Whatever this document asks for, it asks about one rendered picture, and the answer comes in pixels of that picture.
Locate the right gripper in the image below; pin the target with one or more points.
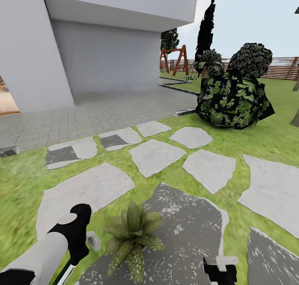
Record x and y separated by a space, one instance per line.
219 276

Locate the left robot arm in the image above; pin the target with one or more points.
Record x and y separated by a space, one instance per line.
38 264

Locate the insectifuge atomizer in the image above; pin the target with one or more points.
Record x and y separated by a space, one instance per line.
66 272

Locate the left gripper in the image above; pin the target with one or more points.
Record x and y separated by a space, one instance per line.
78 249

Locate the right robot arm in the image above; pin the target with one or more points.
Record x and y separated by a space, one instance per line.
224 272

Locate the pot plant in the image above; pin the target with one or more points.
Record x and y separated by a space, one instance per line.
130 234

